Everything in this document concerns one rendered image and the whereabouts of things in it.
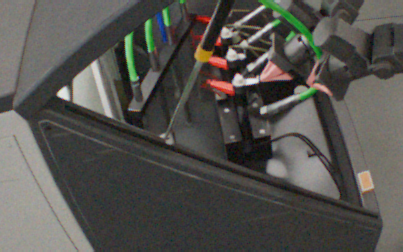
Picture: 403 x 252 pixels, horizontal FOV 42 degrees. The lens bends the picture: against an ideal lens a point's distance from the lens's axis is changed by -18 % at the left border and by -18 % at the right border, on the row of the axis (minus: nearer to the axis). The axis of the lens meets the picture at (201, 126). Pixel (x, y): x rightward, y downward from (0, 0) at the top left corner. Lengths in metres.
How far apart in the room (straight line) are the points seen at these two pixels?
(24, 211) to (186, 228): 0.29
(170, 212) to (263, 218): 0.16
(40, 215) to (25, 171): 0.12
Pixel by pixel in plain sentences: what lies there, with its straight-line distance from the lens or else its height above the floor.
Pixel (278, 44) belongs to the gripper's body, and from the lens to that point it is 1.19.
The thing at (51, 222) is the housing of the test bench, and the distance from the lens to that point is 0.99.
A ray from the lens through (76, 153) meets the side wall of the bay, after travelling 0.84.
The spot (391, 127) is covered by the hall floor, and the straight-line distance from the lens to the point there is 2.67.
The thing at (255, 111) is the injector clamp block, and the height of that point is 0.98.
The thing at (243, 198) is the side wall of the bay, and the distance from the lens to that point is 0.95.
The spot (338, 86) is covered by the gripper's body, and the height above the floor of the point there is 1.25.
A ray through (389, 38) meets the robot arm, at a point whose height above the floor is 1.40.
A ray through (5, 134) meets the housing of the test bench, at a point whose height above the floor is 1.42.
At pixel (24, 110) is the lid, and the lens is 0.76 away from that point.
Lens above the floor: 1.96
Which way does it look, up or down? 47 degrees down
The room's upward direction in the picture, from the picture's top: 11 degrees counter-clockwise
